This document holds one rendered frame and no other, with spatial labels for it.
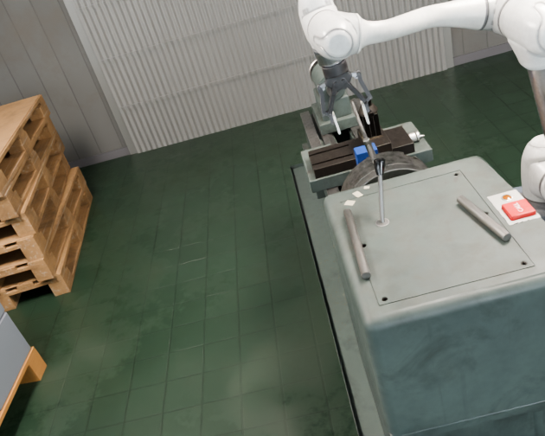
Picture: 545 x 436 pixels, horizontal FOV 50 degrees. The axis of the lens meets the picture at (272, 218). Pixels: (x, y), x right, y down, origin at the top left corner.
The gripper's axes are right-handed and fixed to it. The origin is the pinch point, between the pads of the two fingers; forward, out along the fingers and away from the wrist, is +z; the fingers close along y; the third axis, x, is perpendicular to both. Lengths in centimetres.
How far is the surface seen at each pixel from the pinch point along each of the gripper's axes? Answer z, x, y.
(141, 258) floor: 120, -158, 161
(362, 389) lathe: 80, 35, 25
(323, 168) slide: 38, -46, 16
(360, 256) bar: 7, 57, 9
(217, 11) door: 24, -340, 69
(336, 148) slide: 39, -60, 8
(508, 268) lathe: 13, 70, -20
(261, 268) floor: 129, -115, 76
